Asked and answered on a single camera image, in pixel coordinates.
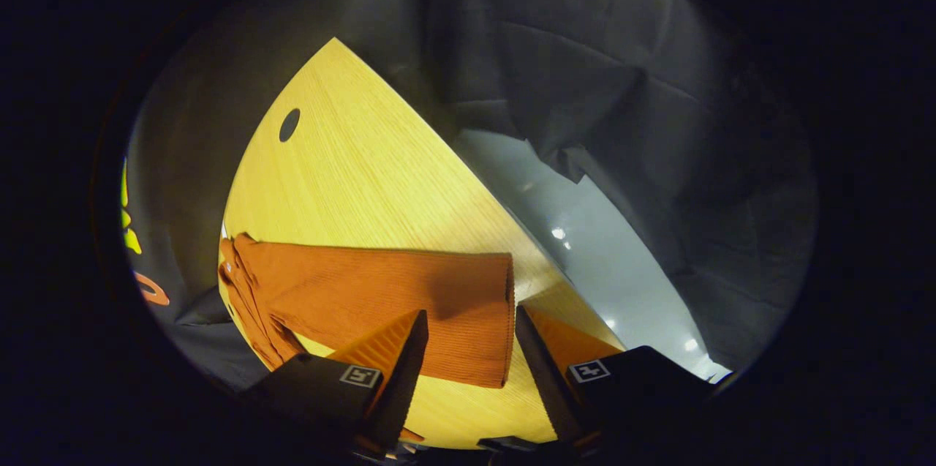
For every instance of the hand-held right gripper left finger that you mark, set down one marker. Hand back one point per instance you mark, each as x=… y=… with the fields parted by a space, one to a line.
x=398 y=385

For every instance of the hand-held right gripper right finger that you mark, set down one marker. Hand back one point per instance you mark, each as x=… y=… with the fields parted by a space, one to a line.
x=545 y=378

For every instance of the orange ribbed shirt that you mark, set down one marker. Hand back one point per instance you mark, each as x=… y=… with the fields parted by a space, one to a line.
x=380 y=298

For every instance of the black backdrop cloth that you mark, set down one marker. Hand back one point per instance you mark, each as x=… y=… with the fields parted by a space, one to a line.
x=585 y=49

